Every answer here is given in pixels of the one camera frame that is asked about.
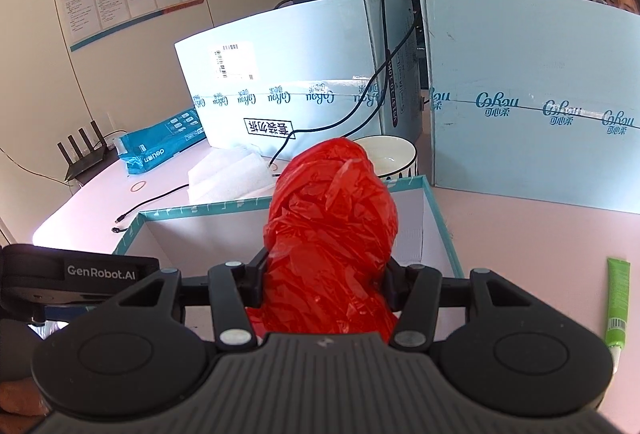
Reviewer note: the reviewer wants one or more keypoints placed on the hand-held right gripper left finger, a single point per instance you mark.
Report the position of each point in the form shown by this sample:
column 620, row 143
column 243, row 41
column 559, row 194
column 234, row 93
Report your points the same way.
column 252, row 279

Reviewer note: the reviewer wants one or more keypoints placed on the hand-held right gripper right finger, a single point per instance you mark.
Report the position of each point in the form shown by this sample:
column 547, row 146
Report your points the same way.
column 395, row 279

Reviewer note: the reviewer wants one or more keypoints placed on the teal-rimmed white box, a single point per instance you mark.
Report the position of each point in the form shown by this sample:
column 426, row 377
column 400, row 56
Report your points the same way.
column 200, row 239

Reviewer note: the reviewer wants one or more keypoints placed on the red plastic bag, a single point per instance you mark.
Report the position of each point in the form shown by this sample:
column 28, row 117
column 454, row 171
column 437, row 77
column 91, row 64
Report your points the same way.
column 325, row 224

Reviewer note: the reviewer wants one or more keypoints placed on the pink desktop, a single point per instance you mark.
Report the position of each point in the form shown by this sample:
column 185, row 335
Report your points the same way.
column 525, row 234

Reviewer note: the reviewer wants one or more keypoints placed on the white foam wrap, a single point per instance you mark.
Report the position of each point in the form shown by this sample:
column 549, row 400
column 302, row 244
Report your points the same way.
column 225, row 176

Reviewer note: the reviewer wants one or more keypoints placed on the black router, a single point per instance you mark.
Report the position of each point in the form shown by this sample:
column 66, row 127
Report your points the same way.
column 85, row 163

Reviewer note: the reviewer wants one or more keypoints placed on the red rubber band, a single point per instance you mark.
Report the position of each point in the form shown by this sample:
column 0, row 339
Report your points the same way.
column 131, row 186

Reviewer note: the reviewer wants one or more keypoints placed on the white striped bowl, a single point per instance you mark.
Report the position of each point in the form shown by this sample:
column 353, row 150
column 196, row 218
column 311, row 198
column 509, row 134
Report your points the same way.
column 390, row 153

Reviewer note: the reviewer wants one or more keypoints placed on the blue paper packet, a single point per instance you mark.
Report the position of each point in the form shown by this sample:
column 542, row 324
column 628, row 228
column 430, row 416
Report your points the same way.
column 155, row 143

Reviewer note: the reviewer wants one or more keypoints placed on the green tube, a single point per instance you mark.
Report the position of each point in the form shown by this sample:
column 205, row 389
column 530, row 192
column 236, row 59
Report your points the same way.
column 617, row 299

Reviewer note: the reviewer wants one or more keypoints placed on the light blue cardboard box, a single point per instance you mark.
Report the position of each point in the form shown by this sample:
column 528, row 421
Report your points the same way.
column 525, row 63
column 280, row 53

